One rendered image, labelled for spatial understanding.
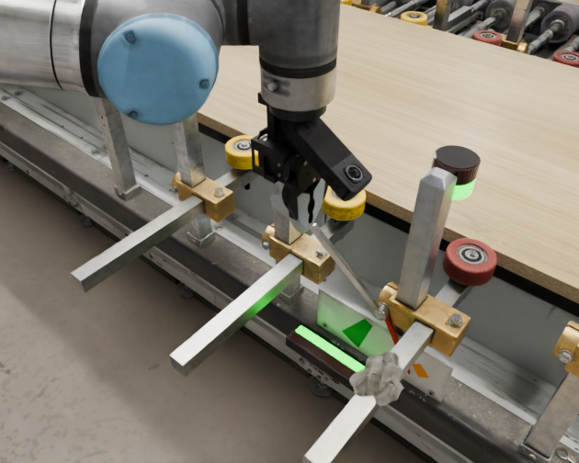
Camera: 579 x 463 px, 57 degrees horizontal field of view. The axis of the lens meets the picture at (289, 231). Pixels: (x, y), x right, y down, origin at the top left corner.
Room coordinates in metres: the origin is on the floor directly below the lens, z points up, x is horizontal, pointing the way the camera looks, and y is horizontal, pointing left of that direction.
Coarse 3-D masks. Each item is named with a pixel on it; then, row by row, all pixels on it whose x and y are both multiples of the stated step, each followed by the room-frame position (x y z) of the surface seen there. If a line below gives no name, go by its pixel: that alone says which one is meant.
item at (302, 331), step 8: (304, 328) 0.62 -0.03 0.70; (304, 336) 0.60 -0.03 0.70; (312, 336) 0.60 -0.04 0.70; (320, 344) 0.58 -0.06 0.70; (328, 344) 0.58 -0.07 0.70; (328, 352) 0.56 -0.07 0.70; (336, 352) 0.56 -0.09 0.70; (344, 360) 0.55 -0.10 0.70; (352, 360) 0.55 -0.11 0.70; (352, 368) 0.53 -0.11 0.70; (360, 368) 0.53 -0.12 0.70
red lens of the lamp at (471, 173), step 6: (432, 162) 0.59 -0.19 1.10; (438, 162) 0.57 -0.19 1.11; (480, 162) 0.57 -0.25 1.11; (444, 168) 0.56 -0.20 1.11; (450, 168) 0.56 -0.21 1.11; (474, 168) 0.56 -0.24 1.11; (456, 174) 0.55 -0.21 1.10; (462, 174) 0.55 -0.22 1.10; (468, 174) 0.55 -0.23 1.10; (474, 174) 0.56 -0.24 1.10; (462, 180) 0.55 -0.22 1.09; (468, 180) 0.55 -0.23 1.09
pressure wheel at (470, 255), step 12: (456, 240) 0.64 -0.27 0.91; (468, 240) 0.64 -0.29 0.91; (456, 252) 0.61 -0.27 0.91; (468, 252) 0.61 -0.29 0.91; (480, 252) 0.61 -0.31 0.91; (492, 252) 0.61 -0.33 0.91; (444, 264) 0.61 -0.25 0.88; (456, 264) 0.58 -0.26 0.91; (468, 264) 0.58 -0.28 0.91; (480, 264) 0.59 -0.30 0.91; (492, 264) 0.58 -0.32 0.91; (456, 276) 0.58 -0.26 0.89; (468, 276) 0.57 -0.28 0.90; (480, 276) 0.57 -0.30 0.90; (492, 276) 0.58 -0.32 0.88
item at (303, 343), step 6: (294, 336) 0.60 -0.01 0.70; (300, 336) 0.60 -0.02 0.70; (300, 342) 0.59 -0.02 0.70; (306, 342) 0.59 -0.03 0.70; (306, 348) 0.57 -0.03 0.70; (312, 348) 0.57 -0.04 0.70; (318, 348) 0.57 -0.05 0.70; (312, 354) 0.56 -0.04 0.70; (318, 354) 0.56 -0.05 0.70; (324, 354) 0.56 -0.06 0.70; (324, 360) 0.55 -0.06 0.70; (330, 360) 0.55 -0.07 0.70; (336, 360) 0.55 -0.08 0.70; (330, 366) 0.53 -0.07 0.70; (336, 366) 0.53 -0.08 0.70; (342, 366) 0.53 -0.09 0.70; (342, 372) 0.52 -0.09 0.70; (348, 372) 0.52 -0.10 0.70; (354, 372) 0.52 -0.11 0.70; (348, 378) 0.51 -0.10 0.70
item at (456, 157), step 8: (440, 152) 0.59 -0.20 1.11; (448, 152) 0.59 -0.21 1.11; (456, 152) 0.59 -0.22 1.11; (464, 152) 0.59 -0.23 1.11; (472, 152) 0.59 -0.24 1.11; (440, 160) 0.57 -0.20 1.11; (448, 160) 0.57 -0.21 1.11; (456, 160) 0.57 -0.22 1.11; (464, 160) 0.57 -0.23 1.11; (472, 160) 0.57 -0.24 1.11; (456, 168) 0.56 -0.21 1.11; (464, 168) 0.56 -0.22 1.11
